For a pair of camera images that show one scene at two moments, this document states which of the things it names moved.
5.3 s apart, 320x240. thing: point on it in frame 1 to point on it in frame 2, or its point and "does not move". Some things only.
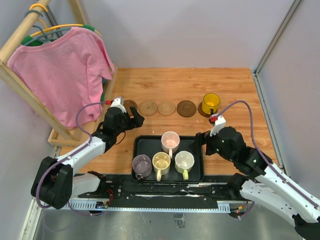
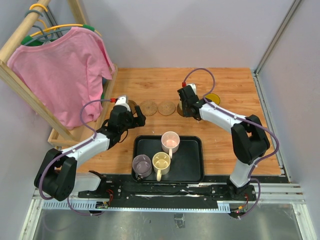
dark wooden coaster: x=128 y=103 does not move
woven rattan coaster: x=147 y=108 does not move
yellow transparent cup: x=210 y=100 does not move
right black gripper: x=201 y=139 to x=185 y=114
